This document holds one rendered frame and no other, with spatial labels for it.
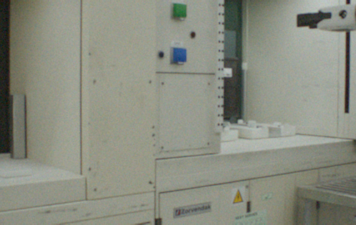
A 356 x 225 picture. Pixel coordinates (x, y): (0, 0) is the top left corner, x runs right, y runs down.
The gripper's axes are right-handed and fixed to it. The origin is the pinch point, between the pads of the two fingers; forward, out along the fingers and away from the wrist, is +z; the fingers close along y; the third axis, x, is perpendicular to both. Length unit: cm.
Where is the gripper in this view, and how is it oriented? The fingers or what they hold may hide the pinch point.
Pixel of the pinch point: (310, 20)
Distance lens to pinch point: 128.1
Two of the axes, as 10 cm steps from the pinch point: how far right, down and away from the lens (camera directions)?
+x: 0.1, -10.0, -0.5
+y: 7.8, -0.3, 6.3
